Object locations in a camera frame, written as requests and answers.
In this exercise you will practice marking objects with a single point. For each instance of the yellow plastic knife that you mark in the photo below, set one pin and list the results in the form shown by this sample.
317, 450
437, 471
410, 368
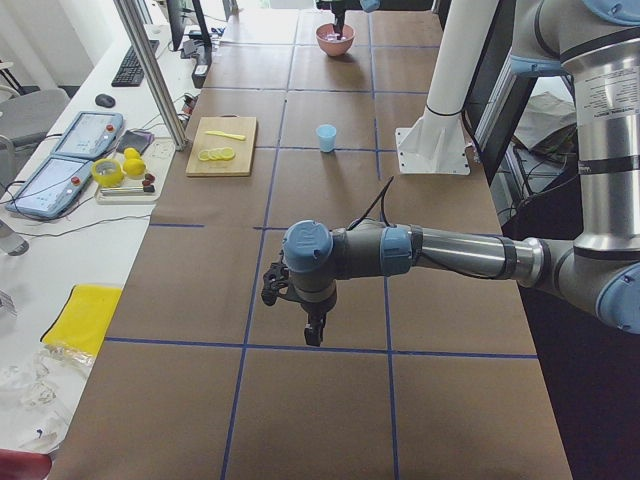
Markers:
222, 134

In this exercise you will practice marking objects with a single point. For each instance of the yellow lemon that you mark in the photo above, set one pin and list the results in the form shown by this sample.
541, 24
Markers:
134, 167
131, 153

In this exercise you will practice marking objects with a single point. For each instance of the black computer mouse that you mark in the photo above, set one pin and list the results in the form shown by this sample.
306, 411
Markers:
105, 101

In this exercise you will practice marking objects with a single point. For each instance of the yellow tape roll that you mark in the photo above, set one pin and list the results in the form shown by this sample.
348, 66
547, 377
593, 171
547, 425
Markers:
107, 173

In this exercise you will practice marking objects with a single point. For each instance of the aluminium frame post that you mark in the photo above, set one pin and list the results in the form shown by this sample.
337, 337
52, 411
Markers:
133, 25

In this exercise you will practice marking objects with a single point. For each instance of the white tray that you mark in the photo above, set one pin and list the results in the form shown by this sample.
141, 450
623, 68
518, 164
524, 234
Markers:
141, 192

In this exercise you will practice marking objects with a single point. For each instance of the teach pendant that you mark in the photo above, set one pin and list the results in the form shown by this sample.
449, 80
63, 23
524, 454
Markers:
52, 188
90, 135

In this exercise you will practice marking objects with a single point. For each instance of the purple wallet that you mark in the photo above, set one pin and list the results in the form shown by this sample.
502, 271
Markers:
137, 139

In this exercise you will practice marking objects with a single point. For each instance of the teach pendant near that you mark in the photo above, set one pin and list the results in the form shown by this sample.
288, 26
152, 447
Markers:
52, 188

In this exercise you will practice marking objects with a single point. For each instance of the light blue plastic cup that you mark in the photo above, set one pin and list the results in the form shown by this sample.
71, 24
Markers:
326, 136

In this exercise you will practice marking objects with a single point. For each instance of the wooden cutting board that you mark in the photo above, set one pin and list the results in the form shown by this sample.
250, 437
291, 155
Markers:
240, 165

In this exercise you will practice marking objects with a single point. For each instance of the teach pendant far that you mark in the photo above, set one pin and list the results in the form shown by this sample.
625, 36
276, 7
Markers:
90, 135

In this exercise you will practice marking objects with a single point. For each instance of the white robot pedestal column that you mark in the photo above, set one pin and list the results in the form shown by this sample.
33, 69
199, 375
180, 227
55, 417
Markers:
435, 144

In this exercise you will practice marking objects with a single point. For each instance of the black keyboard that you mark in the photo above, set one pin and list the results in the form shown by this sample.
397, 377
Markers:
130, 72

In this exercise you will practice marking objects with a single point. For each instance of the clear plastic bag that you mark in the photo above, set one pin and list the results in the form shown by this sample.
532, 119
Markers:
39, 398

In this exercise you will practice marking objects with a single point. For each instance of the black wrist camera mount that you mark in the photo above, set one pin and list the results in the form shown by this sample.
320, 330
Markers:
275, 283

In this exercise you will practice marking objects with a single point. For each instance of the pink bowl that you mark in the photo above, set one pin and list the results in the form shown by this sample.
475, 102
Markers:
333, 44

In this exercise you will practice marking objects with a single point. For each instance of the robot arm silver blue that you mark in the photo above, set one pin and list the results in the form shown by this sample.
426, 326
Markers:
367, 6
596, 43

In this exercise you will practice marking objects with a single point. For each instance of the yellow cloth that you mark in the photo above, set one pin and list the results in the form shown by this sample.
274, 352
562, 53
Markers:
84, 319

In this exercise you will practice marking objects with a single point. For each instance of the black monitor stand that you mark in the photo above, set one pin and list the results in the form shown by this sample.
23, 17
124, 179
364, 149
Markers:
195, 45

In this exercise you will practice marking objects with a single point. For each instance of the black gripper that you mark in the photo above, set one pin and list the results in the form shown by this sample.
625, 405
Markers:
340, 15
316, 308

